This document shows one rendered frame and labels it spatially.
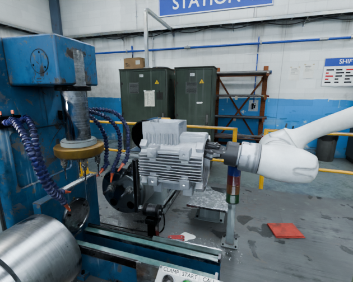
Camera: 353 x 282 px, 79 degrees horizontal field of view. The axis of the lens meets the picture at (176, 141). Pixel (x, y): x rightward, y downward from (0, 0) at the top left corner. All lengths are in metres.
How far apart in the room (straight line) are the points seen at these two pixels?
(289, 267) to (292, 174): 0.60
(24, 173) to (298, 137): 1.00
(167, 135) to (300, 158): 0.37
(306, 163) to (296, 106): 5.21
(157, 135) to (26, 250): 0.45
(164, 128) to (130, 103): 3.77
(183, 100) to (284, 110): 2.77
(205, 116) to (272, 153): 3.29
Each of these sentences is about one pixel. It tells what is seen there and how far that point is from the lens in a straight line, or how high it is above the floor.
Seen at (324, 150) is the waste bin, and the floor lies 0.26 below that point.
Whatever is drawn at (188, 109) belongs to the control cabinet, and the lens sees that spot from 3.96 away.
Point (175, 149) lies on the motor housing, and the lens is 0.64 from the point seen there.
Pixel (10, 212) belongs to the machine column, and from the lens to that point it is 1.02.
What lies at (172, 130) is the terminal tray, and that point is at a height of 1.42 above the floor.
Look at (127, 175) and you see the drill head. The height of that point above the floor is 1.13.
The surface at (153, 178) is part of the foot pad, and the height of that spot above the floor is 1.28.
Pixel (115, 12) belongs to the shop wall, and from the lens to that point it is 7.10.
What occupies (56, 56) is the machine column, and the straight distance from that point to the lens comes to 0.81.
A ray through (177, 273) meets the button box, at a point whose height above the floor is 1.08.
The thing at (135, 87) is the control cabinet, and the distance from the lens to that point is 4.33.
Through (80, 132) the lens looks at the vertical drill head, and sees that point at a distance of 0.86.
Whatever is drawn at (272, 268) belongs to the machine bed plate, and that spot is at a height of 0.80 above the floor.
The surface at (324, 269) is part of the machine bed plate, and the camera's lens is 1.23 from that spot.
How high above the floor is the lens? 1.54
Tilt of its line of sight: 13 degrees down
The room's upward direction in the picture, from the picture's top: straight up
